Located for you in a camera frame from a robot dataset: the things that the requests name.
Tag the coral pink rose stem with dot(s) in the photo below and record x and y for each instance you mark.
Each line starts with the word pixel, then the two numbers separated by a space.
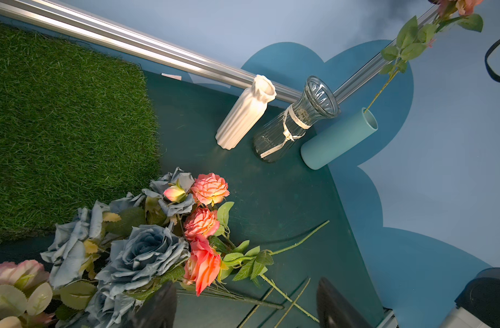
pixel 214 257

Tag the pink flower bouquet pile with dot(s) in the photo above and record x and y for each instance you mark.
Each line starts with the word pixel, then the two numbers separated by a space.
pixel 25 294

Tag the blue grey fabric flowers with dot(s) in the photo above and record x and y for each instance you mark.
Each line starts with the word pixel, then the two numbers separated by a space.
pixel 112 257

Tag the clear glass vase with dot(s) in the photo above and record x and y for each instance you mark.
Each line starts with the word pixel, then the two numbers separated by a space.
pixel 276 137

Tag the pink rose spray stem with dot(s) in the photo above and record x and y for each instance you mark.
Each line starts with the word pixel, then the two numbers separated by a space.
pixel 413 40

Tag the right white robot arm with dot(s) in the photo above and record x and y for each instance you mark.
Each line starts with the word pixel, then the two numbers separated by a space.
pixel 478 305

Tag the teal cylinder vase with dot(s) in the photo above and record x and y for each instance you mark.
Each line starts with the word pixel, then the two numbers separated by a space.
pixel 338 139

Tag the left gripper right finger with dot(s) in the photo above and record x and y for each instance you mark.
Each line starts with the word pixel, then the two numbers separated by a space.
pixel 334 310

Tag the white ribbed ceramic vase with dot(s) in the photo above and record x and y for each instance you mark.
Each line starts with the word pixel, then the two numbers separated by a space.
pixel 247 110

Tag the green artificial grass mat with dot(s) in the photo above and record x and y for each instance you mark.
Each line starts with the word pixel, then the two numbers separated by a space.
pixel 76 126

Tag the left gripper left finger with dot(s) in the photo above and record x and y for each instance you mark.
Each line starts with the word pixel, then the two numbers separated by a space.
pixel 159 311

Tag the horizontal aluminium frame bar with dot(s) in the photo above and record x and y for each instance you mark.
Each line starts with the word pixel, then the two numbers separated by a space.
pixel 70 21

